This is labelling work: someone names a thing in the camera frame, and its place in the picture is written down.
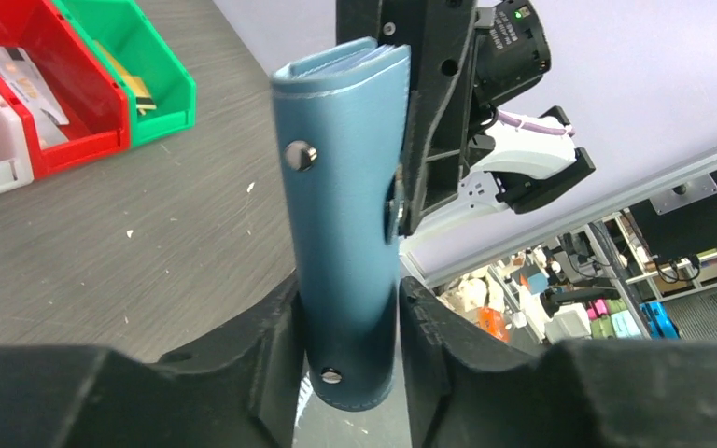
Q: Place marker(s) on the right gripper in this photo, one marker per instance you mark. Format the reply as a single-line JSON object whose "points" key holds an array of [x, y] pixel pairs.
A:
{"points": [[509, 54]]}

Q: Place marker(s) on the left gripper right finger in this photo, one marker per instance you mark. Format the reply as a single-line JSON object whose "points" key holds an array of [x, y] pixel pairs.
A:
{"points": [[464, 388]]}

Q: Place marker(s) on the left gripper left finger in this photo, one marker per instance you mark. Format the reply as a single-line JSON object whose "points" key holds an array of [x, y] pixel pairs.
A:
{"points": [[235, 386]]}

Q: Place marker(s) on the blue leather card holder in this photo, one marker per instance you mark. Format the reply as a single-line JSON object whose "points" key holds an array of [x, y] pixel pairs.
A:
{"points": [[340, 117]]}

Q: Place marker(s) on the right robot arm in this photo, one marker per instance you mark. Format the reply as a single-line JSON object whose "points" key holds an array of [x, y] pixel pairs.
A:
{"points": [[463, 156]]}

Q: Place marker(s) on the gold cards in green bin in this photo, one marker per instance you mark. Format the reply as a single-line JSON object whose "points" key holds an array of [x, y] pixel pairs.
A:
{"points": [[144, 100]]}

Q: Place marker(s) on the white cards in red bin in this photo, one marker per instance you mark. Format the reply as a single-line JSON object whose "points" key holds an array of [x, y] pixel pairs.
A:
{"points": [[23, 77]]}

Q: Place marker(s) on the green plastic bin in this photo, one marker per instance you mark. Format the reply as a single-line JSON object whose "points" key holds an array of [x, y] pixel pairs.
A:
{"points": [[127, 33]]}

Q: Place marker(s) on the red plastic bin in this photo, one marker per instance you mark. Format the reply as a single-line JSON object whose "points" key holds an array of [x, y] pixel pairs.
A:
{"points": [[91, 107]]}

